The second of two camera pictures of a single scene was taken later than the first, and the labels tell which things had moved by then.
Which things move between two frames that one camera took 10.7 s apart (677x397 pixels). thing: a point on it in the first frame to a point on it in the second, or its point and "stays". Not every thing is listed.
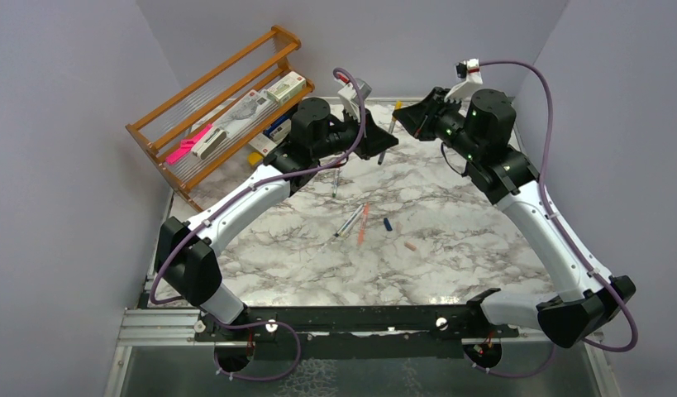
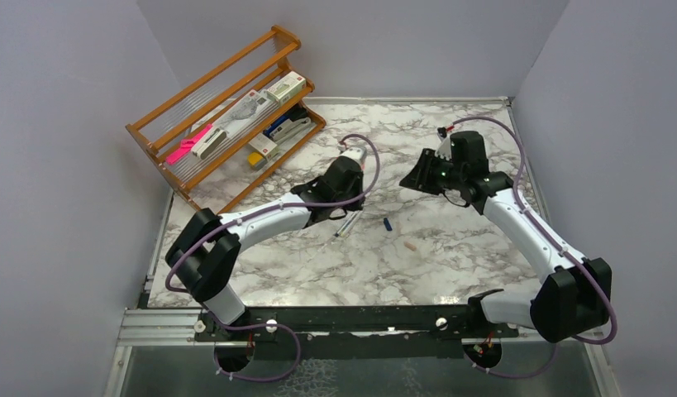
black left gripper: (375, 140) to (359, 184)
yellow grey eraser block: (255, 158) stays
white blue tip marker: (350, 222) stays
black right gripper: (419, 117) to (420, 179)
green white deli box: (287, 88) stays
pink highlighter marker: (186, 145) stays
